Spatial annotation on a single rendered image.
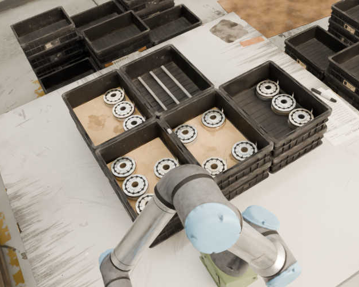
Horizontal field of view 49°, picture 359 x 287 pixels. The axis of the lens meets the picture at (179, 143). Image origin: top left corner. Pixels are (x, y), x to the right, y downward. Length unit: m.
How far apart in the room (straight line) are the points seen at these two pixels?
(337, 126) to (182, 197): 1.18
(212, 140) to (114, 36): 1.46
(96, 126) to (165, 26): 1.46
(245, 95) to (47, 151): 0.99
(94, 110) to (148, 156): 0.40
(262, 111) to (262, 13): 2.13
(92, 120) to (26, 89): 1.73
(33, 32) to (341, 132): 2.29
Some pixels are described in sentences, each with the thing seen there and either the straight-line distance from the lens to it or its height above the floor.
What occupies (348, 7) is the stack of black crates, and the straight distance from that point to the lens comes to 3.25.
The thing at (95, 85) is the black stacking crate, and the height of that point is 0.90.
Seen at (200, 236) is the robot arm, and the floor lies 1.36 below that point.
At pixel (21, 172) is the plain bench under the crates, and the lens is 2.00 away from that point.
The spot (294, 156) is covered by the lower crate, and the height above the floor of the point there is 0.75.
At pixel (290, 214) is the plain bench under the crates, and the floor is 0.70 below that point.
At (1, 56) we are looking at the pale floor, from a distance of 4.05.
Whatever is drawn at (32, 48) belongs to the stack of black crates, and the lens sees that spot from 2.99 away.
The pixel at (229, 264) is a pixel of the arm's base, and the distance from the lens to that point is 1.36.
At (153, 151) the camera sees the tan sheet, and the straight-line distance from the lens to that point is 1.68.
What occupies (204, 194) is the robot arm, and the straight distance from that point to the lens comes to 0.88.
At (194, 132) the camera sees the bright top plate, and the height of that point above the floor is 0.86.
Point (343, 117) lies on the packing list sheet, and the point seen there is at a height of 0.70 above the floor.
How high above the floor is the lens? 2.15
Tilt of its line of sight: 51 degrees down
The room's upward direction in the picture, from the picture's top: 10 degrees counter-clockwise
